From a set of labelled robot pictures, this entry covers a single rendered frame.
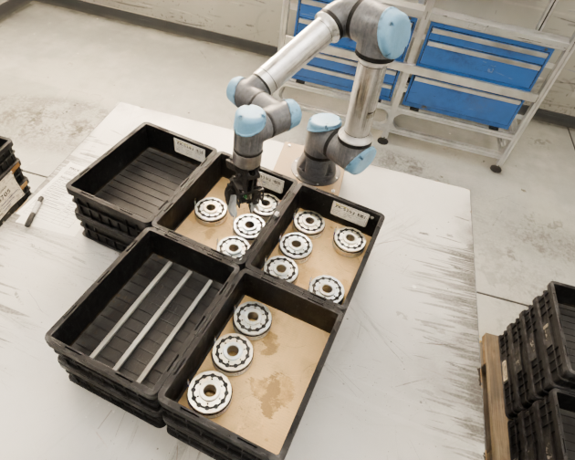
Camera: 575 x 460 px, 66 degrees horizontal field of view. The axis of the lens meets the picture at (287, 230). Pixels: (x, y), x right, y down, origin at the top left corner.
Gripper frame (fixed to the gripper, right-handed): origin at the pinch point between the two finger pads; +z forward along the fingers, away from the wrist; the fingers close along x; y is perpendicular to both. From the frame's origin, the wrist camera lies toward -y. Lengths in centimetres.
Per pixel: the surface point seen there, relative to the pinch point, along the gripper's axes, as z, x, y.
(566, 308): 45, 124, 49
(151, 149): 11, -17, -48
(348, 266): 11.1, 27.4, 22.6
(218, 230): 11.0, -5.9, -3.3
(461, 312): 24, 63, 44
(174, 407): 1, -32, 50
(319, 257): 11.0, 20.5, 16.7
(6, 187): 51, -76, -88
